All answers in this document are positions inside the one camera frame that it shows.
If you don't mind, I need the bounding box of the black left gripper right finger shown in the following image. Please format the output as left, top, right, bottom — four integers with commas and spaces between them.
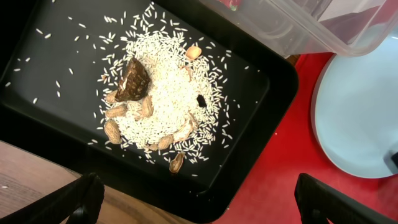
294, 173, 397, 224

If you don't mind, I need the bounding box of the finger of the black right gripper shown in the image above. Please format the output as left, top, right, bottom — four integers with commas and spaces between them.
384, 150, 397, 174

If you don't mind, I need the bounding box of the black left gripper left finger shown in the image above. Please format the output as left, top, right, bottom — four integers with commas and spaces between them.
1, 173, 104, 224

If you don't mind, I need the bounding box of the light blue plate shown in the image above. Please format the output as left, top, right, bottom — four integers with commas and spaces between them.
311, 29, 397, 179

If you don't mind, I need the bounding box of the red wrapper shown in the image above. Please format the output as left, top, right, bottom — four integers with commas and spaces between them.
218, 0, 243, 11

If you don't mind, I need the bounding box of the black waste tray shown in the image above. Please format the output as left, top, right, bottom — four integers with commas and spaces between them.
1, 1, 298, 223

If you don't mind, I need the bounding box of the rice food waste pile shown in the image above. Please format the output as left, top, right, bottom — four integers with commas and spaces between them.
4, 2, 259, 178

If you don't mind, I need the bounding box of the clear plastic waste bin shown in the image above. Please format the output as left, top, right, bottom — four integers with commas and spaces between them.
203, 0, 397, 57

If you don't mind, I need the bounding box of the red serving tray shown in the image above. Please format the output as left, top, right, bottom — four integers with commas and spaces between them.
216, 53, 397, 224

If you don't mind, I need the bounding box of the open peanut shell half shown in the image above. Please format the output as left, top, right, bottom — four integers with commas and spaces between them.
169, 152, 185, 174

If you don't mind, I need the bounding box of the dark brown shell piece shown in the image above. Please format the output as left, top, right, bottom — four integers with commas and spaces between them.
115, 58, 151, 102

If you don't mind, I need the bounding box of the pistachio shell half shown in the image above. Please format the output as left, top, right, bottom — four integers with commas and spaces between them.
185, 46, 202, 60

